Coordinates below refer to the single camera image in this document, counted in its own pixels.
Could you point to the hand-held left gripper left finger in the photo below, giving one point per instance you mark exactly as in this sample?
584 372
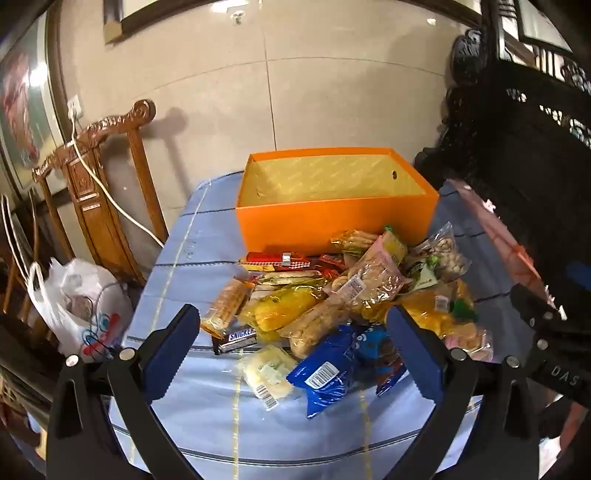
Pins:
168 353

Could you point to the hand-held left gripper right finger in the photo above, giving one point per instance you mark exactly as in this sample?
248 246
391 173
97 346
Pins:
418 357

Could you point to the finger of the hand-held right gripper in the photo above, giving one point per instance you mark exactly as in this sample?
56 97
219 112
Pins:
535 304

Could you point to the brown chocolate bar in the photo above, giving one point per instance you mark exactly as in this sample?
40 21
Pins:
238 337

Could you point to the red snack packet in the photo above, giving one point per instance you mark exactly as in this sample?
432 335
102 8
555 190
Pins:
264 259

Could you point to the orange cardboard box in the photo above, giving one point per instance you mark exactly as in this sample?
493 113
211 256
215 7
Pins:
332 217

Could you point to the yellow dried fruit packet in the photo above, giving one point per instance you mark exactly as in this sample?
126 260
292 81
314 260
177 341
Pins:
429 314

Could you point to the pink round cookie bag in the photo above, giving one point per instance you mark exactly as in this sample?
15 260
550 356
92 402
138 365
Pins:
466 340

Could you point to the green snack packet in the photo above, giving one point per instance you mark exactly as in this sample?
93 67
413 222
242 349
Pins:
464 310

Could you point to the blue striped tablecloth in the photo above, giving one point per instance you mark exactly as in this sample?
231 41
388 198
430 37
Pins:
207 415

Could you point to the round cracker packet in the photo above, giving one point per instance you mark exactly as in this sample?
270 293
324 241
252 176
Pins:
226 304

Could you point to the green white triangle packet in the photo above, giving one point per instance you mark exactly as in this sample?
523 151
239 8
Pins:
422 275

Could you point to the blue cookie packet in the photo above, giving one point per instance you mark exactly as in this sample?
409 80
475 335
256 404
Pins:
332 357

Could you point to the clear nut bag white label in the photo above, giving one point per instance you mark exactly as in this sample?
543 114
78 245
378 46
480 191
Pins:
374 277

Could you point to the white candy packet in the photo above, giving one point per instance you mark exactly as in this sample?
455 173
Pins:
268 374

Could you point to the pistachio bag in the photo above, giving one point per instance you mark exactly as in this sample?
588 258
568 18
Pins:
443 258

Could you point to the white plastic bag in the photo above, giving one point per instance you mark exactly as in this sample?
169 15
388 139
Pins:
78 286

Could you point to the clear peanut bag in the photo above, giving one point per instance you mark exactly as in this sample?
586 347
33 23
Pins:
309 327

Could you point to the yellow pink snack packet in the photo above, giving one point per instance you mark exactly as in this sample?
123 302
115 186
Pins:
392 244

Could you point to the yellow corn packet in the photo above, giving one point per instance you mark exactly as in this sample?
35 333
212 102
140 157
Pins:
281 309

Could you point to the biscuit stick packet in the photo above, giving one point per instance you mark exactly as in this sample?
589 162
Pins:
358 240

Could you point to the dark carved wooden furniture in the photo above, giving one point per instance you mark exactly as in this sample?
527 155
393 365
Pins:
508 161

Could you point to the carved wooden chair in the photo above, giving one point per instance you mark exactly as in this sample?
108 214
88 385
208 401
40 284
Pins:
92 198

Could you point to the white wall socket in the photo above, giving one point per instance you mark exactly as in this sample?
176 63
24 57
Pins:
76 107

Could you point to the framed wall painting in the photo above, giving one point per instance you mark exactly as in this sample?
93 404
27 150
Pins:
23 101

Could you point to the dark framed wall picture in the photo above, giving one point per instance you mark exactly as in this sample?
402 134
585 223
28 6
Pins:
138 18

